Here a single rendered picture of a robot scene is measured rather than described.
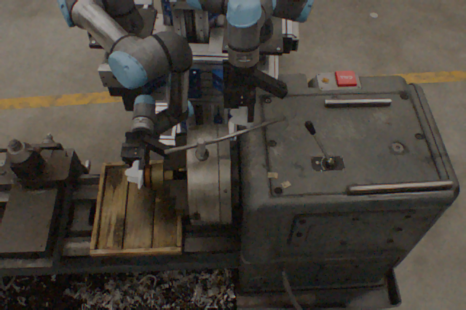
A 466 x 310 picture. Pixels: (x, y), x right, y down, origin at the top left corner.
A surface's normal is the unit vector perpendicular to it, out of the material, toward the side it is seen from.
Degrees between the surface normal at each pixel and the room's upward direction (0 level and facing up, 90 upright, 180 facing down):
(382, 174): 0
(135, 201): 0
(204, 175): 34
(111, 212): 0
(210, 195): 54
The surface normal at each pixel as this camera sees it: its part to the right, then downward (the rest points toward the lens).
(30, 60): 0.00, -0.57
